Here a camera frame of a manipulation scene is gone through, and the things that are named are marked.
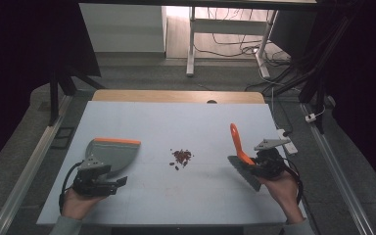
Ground white desk frame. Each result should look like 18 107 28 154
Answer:
185 6 279 79

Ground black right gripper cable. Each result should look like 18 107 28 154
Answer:
283 158 306 206

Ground orange-handled grey brush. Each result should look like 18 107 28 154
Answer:
226 122 263 193

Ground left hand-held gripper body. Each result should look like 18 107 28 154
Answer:
72 156 118 198

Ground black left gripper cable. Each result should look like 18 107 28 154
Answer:
58 161 84 214

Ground pile of red crumbs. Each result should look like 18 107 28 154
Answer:
168 148 194 171

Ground white cabinet panel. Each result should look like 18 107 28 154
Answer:
78 3 167 54

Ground white power strip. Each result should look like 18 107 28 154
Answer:
276 128 299 156

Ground white foam board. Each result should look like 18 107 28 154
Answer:
36 100 307 227

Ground person's right hand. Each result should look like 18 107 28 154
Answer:
258 169 304 225

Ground grey dustpan with orange edge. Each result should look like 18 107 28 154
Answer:
84 136 142 180

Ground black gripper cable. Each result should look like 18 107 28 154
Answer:
283 158 306 206
58 161 84 214

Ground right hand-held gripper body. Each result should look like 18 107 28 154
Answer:
252 138 292 180

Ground black plug with cable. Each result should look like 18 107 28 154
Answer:
271 87 295 137

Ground tangle of floor cables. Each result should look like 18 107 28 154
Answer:
193 7 292 67

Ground wooden table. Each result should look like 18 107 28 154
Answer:
91 89 266 105

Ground black metal stand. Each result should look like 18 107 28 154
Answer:
46 55 106 127
298 13 360 135

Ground person's left hand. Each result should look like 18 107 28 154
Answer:
61 187 108 220

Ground aluminium rail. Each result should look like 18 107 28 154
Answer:
300 102 376 235
0 94 74 235

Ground black rectangular floor frame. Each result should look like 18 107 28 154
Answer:
50 125 76 151

